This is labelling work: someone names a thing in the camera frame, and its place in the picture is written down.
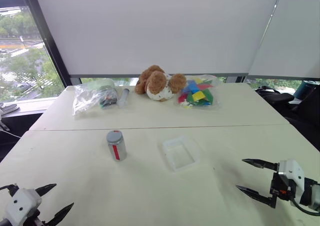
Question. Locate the grey items on windowsill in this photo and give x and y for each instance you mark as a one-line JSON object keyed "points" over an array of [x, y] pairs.
{"points": [[8, 108]]}

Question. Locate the brown white plush dog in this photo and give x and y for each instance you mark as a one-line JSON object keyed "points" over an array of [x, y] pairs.
{"points": [[157, 84]]}

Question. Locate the grey marker tube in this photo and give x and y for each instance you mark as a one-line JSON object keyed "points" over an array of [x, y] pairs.
{"points": [[123, 97]]}

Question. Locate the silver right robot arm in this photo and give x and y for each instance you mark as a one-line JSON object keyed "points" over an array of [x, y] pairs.
{"points": [[313, 193]]}

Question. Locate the bag of coloured pieces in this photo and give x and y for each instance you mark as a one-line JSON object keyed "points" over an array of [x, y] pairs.
{"points": [[197, 93]]}

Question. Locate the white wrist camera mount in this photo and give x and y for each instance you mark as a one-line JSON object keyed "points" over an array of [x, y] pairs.
{"points": [[21, 204], [293, 172]]}

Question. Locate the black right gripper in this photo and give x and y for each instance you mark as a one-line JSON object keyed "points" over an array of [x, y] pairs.
{"points": [[281, 186]]}

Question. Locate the black window frame post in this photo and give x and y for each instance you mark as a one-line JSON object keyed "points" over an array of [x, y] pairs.
{"points": [[45, 40]]}

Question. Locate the teal cylindrical object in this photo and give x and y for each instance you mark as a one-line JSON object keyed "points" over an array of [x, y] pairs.
{"points": [[303, 88]]}

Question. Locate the clear bag with small items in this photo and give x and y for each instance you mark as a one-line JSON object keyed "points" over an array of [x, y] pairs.
{"points": [[95, 99]]}

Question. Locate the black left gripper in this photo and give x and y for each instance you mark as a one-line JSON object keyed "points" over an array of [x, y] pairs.
{"points": [[34, 217]]}

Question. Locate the black office chair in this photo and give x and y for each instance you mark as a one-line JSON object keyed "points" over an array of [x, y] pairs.
{"points": [[290, 103]]}

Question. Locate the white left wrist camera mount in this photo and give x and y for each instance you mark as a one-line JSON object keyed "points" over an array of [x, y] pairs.
{"points": [[21, 204]]}

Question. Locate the wide white roller blind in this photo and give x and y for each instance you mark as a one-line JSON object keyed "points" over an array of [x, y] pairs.
{"points": [[150, 28]]}

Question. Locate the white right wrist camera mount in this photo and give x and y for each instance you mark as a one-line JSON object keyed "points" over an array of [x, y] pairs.
{"points": [[293, 172]]}

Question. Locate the clear plastic container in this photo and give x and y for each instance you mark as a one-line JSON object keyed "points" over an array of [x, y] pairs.
{"points": [[178, 155]]}

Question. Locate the narrow white roller blind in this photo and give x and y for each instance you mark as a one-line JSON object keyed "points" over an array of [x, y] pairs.
{"points": [[290, 40]]}

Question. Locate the silver red can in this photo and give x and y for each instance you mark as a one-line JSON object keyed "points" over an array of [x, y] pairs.
{"points": [[118, 149]]}

